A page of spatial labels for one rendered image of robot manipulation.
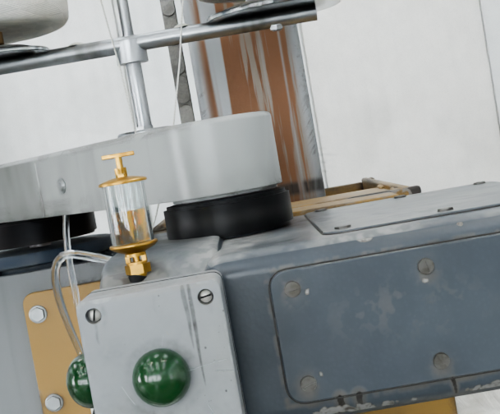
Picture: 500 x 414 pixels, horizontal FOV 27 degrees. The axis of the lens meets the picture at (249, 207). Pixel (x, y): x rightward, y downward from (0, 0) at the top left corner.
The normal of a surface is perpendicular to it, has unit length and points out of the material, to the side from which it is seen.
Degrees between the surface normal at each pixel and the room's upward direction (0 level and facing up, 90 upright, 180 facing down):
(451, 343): 90
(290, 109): 90
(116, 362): 90
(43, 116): 90
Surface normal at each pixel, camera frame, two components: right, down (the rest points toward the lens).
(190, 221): -0.56, 0.14
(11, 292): 0.00, 0.05
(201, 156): -0.25, 0.10
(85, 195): -0.76, 0.17
